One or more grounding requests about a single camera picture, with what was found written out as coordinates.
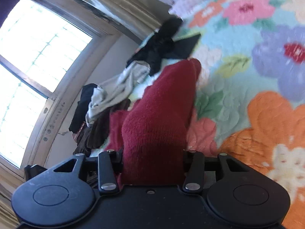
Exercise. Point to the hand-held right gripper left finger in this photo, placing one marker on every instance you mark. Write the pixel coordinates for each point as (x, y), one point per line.
(107, 169)

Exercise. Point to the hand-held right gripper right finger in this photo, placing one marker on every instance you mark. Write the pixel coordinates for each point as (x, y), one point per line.
(194, 169)

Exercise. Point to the dark red knit sweater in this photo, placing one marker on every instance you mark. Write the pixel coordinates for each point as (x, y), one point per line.
(154, 124)

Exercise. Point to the brown garment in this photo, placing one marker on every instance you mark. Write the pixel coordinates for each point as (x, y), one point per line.
(97, 133)

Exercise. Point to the white garment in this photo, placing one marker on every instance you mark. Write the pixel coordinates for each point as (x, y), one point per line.
(124, 83)

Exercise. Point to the floral bed sheet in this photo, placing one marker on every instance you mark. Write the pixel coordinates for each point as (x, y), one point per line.
(238, 76)

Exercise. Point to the window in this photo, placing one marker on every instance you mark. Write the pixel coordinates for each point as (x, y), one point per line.
(35, 52)

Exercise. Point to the small black garment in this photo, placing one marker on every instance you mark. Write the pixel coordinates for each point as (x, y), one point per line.
(164, 45)

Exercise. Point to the grey curtain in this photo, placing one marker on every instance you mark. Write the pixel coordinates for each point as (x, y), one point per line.
(119, 2)

